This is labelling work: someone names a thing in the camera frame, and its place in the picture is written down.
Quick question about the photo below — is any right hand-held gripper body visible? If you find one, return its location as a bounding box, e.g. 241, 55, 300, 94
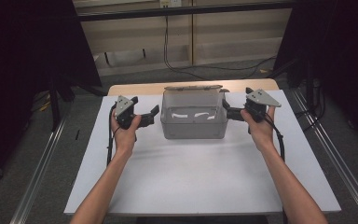
226, 89, 282, 122

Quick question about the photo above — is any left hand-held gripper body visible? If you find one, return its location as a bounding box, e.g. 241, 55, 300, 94
114, 94, 156, 131

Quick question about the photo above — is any transparent grey lidded plastic box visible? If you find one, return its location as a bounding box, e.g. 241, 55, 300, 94
160, 84, 231, 140

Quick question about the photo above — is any person's left hand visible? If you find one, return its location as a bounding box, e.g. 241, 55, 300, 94
109, 113, 143, 155

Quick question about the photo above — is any person's right hand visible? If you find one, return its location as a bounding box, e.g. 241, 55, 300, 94
240, 106, 278, 153

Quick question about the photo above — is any light wooden table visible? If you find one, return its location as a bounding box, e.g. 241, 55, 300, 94
106, 77, 281, 97

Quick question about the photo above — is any black metal stand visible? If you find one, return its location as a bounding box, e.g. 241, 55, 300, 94
303, 58, 324, 117
47, 70, 76, 133

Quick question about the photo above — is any white table board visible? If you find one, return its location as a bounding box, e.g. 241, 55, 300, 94
63, 90, 342, 216

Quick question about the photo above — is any black curtain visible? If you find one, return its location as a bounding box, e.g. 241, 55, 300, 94
0, 0, 103, 188
273, 0, 358, 141

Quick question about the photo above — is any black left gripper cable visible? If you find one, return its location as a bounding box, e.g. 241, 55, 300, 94
105, 104, 119, 166

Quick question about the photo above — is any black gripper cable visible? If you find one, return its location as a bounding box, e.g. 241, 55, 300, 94
105, 104, 119, 166
262, 113, 289, 224

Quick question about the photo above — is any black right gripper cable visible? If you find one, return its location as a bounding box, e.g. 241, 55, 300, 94
262, 113, 289, 224

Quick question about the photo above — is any black power cable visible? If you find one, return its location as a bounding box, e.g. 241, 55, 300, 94
162, 7, 278, 81

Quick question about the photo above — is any aluminium floor rail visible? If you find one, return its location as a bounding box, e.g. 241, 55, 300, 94
291, 88, 358, 224
9, 105, 73, 224

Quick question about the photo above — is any white wall socket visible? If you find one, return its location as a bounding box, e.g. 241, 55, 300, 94
159, 0, 183, 8

